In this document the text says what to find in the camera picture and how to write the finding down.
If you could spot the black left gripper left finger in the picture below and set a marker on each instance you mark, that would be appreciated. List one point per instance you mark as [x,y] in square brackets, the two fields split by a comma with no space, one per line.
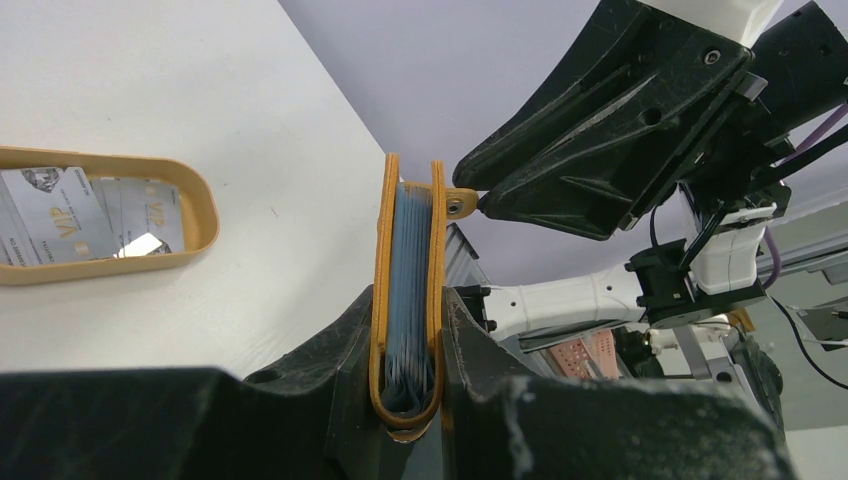
[304,416]

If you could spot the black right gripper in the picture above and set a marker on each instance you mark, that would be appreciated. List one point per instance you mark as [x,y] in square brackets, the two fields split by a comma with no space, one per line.
[651,95]

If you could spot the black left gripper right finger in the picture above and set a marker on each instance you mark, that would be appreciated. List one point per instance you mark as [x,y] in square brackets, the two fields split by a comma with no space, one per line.
[503,421]

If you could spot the orange leather card holder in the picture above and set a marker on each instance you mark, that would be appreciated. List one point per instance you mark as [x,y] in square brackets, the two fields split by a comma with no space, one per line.
[406,366]

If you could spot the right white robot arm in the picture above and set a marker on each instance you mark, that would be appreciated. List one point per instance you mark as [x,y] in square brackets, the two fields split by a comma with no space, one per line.
[711,271]

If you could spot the left stack credit card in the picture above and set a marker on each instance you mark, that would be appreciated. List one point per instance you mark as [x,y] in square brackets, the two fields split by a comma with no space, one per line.
[62,218]

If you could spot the tan oval tray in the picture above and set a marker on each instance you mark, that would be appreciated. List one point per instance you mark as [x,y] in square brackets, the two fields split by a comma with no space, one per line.
[200,217]

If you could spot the aluminium side rail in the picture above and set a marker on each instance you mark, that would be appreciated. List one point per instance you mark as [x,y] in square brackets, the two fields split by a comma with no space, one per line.
[462,268]

